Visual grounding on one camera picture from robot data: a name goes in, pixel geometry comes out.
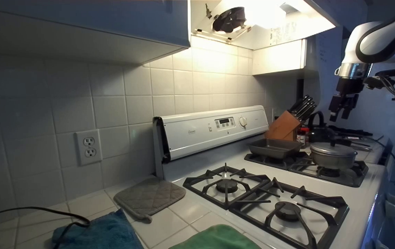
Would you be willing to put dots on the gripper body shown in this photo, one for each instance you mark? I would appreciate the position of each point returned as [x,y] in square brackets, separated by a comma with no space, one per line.
[350,86]

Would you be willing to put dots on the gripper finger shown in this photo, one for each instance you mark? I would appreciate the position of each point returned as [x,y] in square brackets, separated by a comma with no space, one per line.
[335,109]
[350,106]

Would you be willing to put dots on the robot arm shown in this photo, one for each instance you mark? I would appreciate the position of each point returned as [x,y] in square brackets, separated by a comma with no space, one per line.
[359,38]

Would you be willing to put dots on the grey pot lid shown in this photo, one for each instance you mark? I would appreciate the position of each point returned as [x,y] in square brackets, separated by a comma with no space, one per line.
[332,148]

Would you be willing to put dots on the jar with red lid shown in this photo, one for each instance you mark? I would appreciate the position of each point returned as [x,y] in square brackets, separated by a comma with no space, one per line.
[302,135]

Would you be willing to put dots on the grey metal pot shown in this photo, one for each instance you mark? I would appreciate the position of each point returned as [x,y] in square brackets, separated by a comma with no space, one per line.
[332,160]

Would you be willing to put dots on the grey quilted pot holder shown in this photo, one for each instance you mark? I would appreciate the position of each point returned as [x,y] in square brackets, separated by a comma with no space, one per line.
[149,197]

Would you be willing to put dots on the heap of black utensils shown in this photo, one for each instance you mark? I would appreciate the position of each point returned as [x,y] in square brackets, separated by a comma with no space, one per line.
[351,133]

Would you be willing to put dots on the black kettle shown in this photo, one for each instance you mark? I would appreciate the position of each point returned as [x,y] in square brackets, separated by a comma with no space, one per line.
[320,133]

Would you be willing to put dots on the wooden knife block with knives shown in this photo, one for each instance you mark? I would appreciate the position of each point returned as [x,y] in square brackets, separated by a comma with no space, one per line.
[283,128]

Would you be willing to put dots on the stove burner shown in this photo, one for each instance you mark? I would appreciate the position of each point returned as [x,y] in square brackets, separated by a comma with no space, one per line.
[328,171]
[287,211]
[227,186]

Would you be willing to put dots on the black stove grate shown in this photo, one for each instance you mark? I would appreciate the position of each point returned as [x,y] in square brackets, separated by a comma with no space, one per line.
[252,200]
[297,165]

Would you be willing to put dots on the grey baking pan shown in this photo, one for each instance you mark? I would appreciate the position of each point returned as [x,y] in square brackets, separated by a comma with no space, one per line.
[273,148]

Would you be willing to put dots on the stove knob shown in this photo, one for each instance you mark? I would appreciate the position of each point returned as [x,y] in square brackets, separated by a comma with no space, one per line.
[243,121]

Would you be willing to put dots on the range hood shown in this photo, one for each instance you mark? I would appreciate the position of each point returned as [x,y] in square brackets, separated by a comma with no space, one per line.
[263,24]

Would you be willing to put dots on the white gas stove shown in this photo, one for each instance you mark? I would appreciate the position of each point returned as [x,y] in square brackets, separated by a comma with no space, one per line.
[204,135]

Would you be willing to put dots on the green towel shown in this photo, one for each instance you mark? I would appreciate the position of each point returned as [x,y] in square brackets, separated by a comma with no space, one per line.
[218,238]

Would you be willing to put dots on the blue towel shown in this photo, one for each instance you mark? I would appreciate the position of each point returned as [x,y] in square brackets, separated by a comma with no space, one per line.
[104,233]

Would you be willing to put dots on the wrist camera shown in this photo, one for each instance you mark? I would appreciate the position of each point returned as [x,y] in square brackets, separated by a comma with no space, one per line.
[373,82]

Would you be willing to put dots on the white wall cabinet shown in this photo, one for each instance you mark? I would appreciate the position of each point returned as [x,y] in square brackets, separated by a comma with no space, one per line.
[278,57]

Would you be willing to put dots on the white wall socket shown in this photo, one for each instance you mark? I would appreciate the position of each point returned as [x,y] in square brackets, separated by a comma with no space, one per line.
[88,147]

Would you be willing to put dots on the blue wall cabinet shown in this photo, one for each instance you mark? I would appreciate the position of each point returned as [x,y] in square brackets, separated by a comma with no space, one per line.
[80,24]

